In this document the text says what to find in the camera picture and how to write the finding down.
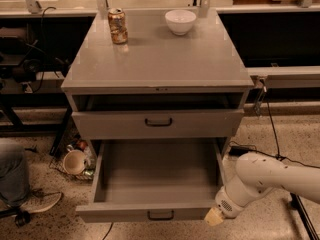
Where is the grey drawer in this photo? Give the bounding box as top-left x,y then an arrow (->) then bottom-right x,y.
72,93 -> 244,139
76,139 -> 225,223

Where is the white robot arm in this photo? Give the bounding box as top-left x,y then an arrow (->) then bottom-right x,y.
204,152 -> 320,226

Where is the grey top drawer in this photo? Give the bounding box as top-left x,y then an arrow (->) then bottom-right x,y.
72,93 -> 244,139

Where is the grey drawer cabinet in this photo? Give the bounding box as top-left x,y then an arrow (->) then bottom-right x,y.
62,9 -> 253,152

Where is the black power adapter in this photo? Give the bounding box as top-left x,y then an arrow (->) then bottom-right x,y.
229,146 -> 249,157

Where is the white cup on floor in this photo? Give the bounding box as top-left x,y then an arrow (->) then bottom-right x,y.
63,150 -> 86,175

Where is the grey sneaker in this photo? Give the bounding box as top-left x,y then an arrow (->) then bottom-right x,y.
20,192 -> 62,214

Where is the black office chair base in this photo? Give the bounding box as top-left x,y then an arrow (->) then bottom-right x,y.
0,208 -> 31,227

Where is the white ceramic bowl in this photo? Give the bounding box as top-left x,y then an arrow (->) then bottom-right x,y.
165,10 -> 197,35

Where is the person leg in jeans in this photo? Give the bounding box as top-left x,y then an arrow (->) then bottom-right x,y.
0,139 -> 30,207

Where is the orange soda can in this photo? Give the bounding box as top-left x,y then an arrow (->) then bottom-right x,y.
108,8 -> 128,44

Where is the black equipment on left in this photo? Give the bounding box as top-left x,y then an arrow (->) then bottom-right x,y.
0,25 -> 69,83

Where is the black cable on floor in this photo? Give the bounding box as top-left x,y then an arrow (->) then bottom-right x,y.
229,80 -> 320,170

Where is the black cable under cabinet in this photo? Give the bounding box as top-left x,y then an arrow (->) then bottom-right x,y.
101,222 -> 115,240

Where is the wire basket on floor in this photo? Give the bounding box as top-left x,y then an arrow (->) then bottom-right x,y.
49,140 -> 97,180

